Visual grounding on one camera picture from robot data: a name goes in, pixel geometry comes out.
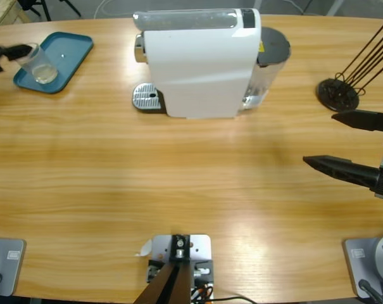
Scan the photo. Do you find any clear glass cup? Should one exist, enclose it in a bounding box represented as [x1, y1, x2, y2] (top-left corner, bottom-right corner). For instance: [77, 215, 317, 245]
[18, 42, 60, 86]

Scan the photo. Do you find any white capsule coffee machine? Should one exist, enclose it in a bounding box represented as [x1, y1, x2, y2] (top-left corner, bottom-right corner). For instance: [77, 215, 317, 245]
[132, 8, 262, 120]

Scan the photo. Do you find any light wooden crate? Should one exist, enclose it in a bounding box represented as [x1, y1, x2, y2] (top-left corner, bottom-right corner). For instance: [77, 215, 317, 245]
[0, 0, 32, 28]

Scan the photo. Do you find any teal plastic tray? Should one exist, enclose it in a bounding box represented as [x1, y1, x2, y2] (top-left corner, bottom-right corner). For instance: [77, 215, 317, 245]
[13, 31, 94, 95]

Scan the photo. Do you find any black tripod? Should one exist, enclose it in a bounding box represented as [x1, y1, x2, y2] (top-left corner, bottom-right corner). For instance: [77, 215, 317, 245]
[20, 0, 83, 22]

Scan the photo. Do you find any black capsule holder with rods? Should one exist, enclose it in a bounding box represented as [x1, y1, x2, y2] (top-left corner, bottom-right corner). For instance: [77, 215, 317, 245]
[316, 20, 383, 112]

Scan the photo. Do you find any metal drip tray grille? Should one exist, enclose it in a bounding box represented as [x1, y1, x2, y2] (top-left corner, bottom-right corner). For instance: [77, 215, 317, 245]
[132, 82, 166, 114]

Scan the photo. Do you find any white tape scrap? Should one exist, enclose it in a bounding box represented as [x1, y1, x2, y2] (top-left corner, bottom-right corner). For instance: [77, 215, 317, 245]
[134, 239, 153, 258]

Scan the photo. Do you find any white floor cable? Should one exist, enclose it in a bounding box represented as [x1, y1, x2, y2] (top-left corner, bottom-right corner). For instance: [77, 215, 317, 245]
[94, 0, 142, 17]

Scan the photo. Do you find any arm grey base plate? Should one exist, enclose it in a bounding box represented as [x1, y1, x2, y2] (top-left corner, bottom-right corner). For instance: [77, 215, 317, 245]
[342, 233, 383, 299]
[0, 237, 27, 298]

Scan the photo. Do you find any white mount block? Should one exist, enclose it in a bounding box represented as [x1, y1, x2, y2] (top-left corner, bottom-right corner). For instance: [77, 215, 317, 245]
[146, 234, 215, 300]

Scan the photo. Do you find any thin black cable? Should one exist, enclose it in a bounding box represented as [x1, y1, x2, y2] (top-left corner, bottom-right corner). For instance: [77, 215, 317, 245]
[210, 295, 261, 304]

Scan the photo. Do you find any orange wire bundle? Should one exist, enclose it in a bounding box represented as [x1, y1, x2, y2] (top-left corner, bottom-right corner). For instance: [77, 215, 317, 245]
[191, 283, 215, 300]

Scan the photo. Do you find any dark camera post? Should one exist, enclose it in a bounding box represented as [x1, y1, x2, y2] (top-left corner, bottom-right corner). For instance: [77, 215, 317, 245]
[132, 234, 192, 304]

